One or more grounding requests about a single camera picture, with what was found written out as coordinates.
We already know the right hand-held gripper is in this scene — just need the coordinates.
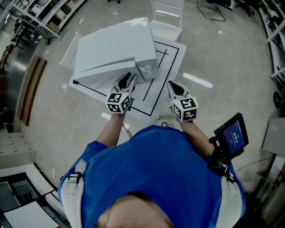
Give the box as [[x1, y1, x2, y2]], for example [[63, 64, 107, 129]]
[[167, 80, 199, 122]]

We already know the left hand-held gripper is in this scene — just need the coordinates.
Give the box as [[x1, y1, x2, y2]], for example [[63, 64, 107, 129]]
[[105, 72, 137, 114]]

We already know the white microwave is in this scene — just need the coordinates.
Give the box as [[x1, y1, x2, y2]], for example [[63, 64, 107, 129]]
[[73, 16, 160, 90]]

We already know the person's left forearm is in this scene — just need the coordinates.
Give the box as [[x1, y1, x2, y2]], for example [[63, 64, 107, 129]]
[[95, 111, 128, 148]]

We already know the person's right forearm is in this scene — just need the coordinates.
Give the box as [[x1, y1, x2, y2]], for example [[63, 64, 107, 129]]
[[179, 120, 215, 160]]

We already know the white table with black lines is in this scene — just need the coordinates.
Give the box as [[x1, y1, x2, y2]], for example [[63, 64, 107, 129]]
[[68, 35, 187, 125]]

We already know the black tablet with blue screen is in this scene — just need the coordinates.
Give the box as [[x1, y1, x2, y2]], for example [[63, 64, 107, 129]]
[[213, 112, 249, 156]]

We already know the person's blue shirt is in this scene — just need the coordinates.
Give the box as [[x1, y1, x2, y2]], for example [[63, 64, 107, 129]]
[[57, 124, 247, 228]]

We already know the wooden step platform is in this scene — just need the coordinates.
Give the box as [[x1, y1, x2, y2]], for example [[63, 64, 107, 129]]
[[16, 57, 49, 127]]

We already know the white shelving rack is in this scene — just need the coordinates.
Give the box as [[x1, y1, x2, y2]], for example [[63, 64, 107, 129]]
[[8, 0, 87, 44], [258, 0, 285, 85]]

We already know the black wheel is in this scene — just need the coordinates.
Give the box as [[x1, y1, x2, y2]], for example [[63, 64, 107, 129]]
[[273, 88, 285, 110]]

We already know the person's bare neck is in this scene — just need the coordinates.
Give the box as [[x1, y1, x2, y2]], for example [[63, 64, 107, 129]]
[[95, 193, 173, 228]]

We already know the grey locker cabinet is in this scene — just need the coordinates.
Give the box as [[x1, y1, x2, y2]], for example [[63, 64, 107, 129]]
[[0, 131, 37, 170]]

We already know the dark glass window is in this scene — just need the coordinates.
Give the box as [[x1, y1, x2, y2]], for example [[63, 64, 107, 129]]
[[0, 172, 45, 212]]

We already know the whiteboard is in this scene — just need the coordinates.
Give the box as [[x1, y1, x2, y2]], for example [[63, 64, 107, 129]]
[[4, 200, 67, 228]]

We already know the metal frame chair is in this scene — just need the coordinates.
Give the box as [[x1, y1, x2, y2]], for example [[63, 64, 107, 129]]
[[197, 0, 227, 22]]

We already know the white shoulder strap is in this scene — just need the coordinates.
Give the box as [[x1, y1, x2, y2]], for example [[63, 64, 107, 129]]
[[58, 159, 87, 228], [219, 175, 243, 228]]

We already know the chain necklace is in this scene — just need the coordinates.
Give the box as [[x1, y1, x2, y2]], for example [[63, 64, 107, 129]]
[[102, 199, 118, 228]]

